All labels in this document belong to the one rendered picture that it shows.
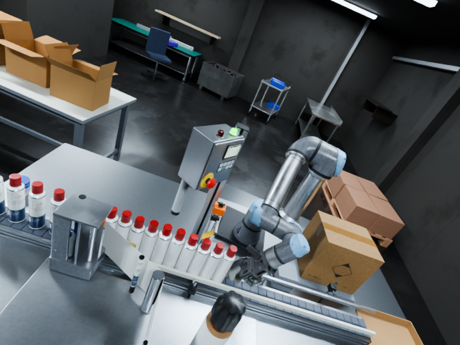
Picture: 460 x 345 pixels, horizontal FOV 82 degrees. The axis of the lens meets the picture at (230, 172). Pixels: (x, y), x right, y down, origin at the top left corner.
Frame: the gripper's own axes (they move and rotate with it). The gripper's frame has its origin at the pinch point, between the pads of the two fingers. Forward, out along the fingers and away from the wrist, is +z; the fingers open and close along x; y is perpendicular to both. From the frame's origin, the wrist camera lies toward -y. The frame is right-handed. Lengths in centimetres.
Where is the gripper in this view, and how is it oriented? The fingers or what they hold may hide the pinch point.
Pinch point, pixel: (228, 274)
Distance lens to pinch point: 116.4
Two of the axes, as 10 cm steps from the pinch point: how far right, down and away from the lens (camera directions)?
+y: -0.7, 4.9, -8.7
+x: 6.3, 7.0, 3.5
